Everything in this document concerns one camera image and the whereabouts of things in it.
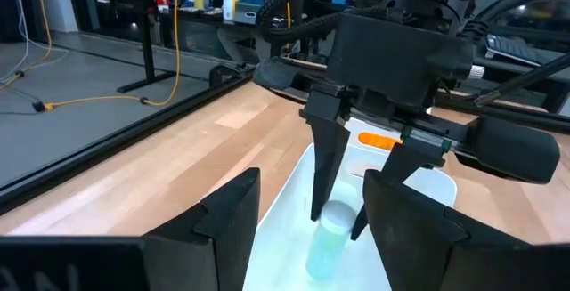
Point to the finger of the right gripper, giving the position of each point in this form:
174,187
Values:
418,155
327,148

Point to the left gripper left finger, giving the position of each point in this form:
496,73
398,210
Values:
222,237

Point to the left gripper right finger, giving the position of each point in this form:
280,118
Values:
423,246

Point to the orange pill bottle white cap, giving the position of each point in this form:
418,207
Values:
376,141

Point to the teal pill bottle white cap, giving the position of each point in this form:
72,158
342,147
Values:
329,246

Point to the white plastic bin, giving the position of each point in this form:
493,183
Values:
356,126
276,260

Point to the black keyboard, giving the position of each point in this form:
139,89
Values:
512,48

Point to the black diagonal rod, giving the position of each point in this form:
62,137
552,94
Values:
525,79

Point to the grey storage box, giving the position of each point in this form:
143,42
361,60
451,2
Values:
247,14

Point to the white carton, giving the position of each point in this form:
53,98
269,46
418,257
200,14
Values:
229,4

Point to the black desk leg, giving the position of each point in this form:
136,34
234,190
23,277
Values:
147,46

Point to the black frame foot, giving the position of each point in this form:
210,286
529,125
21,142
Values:
225,73

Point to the black table edge frame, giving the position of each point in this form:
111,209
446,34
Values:
111,142

